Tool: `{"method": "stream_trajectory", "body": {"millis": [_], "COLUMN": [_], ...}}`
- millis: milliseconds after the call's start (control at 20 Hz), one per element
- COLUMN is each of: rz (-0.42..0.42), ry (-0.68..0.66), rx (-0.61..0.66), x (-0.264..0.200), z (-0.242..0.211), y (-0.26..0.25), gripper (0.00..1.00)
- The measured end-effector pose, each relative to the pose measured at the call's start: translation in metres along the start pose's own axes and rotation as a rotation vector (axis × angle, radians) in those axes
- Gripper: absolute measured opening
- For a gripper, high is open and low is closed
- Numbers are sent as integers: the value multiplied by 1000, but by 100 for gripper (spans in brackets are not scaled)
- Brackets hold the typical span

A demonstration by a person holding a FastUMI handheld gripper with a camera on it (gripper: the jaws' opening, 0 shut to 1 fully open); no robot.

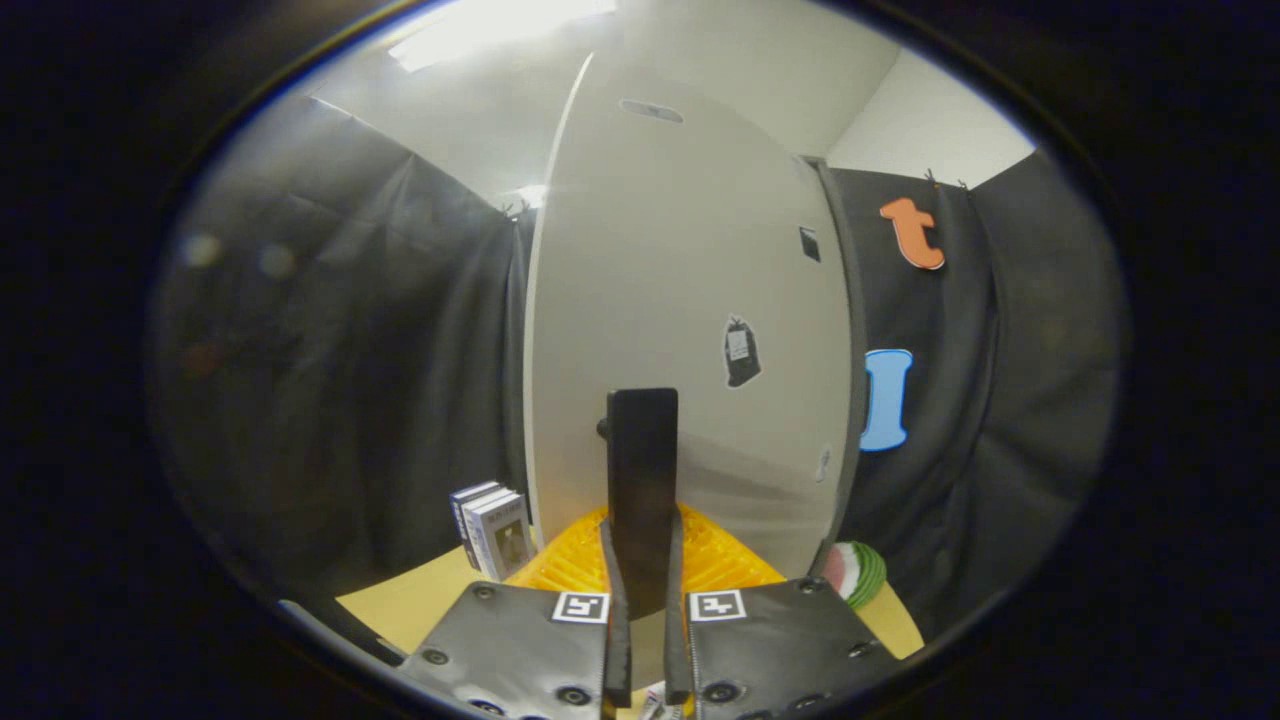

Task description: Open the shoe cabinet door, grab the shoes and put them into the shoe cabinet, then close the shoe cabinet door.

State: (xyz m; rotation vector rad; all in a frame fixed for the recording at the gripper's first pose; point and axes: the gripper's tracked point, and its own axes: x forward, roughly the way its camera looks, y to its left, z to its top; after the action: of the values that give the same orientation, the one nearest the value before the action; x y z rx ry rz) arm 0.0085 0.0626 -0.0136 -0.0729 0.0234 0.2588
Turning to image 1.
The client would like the white book figure cover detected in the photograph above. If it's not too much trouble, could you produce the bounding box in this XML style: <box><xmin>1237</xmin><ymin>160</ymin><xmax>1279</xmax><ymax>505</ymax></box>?
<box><xmin>470</xmin><ymin>490</ymin><xmax>533</xmax><ymax>583</ymax></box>

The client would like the black backdrop cloth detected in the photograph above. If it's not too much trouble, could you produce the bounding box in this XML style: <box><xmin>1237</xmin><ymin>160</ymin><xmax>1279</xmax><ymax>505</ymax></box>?
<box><xmin>150</xmin><ymin>95</ymin><xmax>1131</xmax><ymax>661</ymax></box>

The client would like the blue white book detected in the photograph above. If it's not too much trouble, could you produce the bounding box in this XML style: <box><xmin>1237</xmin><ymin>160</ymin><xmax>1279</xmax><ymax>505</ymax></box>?
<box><xmin>450</xmin><ymin>482</ymin><xmax>501</xmax><ymax>571</ymax></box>

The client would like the watermelon slice toy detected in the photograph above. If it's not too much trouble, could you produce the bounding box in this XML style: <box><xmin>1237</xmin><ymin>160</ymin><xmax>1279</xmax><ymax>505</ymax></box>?
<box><xmin>822</xmin><ymin>541</ymin><xmax>888</xmax><ymax>611</ymax></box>

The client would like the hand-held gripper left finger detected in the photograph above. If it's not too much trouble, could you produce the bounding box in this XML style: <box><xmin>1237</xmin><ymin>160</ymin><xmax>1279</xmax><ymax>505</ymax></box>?
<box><xmin>398</xmin><ymin>505</ymin><xmax>634</xmax><ymax>720</ymax></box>

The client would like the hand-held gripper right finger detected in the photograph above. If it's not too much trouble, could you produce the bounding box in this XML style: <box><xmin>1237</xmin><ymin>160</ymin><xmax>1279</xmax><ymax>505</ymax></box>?
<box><xmin>664</xmin><ymin>503</ymin><xmax>906</xmax><ymax>720</ymax></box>

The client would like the grey shoe cabinet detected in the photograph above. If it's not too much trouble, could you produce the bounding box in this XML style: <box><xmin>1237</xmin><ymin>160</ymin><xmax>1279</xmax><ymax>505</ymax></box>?
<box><xmin>805</xmin><ymin>155</ymin><xmax>871</xmax><ymax>581</ymax></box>

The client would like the black door handle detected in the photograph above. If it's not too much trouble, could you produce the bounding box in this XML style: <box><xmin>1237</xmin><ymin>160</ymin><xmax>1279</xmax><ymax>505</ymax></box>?
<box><xmin>597</xmin><ymin>388</ymin><xmax>681</xmax><ymax>621</ymax></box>

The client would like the white shoe cabinet door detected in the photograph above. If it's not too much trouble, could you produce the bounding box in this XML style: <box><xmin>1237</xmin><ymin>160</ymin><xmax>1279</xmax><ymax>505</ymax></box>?
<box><xmin>522</xmin><ymin>50</ymin><xmax>854</xmax><ymax>686</ymax></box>

